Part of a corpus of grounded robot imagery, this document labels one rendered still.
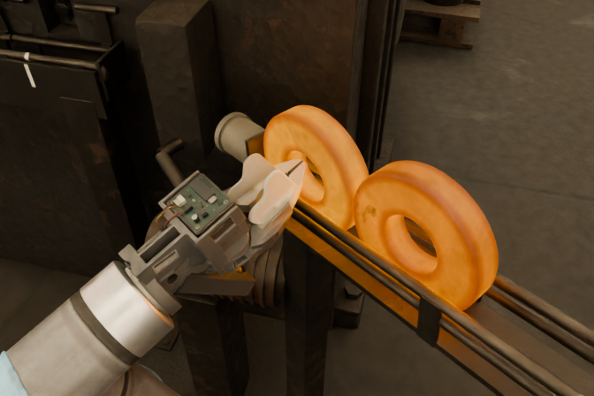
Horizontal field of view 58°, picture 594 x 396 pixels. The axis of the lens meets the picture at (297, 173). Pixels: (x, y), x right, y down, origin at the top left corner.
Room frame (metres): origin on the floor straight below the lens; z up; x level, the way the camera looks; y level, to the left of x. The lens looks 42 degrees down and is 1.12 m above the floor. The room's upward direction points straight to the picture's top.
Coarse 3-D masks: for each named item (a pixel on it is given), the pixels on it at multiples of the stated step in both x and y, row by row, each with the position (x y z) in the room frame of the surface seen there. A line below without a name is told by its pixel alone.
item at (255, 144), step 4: (256, 136) 0.52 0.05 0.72; (260, 136) 0.52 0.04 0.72; (248, 140) 0.51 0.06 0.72; (252, 140) 0.51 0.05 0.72; (256, 140) 0.51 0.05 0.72; (260, 140) 0.52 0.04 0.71; (248, 144) 0.51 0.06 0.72; (252, 144) 0.51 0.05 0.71; (256, 144) 0.51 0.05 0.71; (260, 144) 0.52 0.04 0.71; (248, 148) 0.50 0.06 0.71; (252, 148) 0.51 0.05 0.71; (256, 148) 0.51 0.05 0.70; (260, 148) 0.51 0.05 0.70; (248, 152) 0.50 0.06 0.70; (252, 152) 0.51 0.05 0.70; (256, 152) 0.51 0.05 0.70; (260, 152) 0.51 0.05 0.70; (264, 156) 0.52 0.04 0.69
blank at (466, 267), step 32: (384, 192) 0.37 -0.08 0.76; (416, 192) 0.34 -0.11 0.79; (448, 192) 0.34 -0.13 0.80; (384, 224) 0.37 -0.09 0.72; (448, 224) 0.32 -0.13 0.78; (480, 224) 0.32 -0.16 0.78; (384, 256) 0.36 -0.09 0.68; (416, 256) 0.35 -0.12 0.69; (448, 256) 0.31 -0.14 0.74; (480, 256) 0.30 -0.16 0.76; (448, 288) 0.30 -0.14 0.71; (480, 288) 0.29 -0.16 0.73
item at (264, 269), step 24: (264, 264) 0.48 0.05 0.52; (264, 288) 0.46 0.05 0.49; (192, 312) 0.50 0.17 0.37; (216, 312) 0.49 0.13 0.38; (240, 312) 0.58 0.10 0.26; (192, 336) 0.51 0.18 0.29; (216, 336) 0.49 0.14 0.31; (240, 336) 0.56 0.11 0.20; (192, 360) 0.51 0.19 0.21; (216, 360) 0.50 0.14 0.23; (240, 360) 0.55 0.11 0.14; (216, 384) 0.50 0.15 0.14; (240, 384) 0.54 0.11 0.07
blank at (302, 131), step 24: (288, 120) 0.48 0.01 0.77; (312, 120) 0.46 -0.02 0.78; (336, 120) 0.47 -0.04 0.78; (264, 144) 0.51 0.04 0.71; (288, 144) 0.48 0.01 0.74; (312, 144) 0.45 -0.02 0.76; (336, 144) 0.43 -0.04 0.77; (336, 168) 0.42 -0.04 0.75; (360, 168) 0.42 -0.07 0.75; (312, 192) 0.47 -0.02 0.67; (336, 192) 0.42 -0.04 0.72; (336, 216) 0.42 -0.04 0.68
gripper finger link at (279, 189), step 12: (300, 168) 0.45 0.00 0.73; (276, 180) 0.41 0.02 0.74; (288, 180) 0.42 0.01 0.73; (300, 180) 0.43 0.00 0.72; (264, 192) 0.40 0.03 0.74; (276, 192) 0.41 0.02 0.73; (288, 192) 0.42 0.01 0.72; (300, 192) 0.43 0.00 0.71; (264, 204) 0.40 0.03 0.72; (276, 204) 0.41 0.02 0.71; (252, 216) 0.39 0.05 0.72; (264, 216) 0.40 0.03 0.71
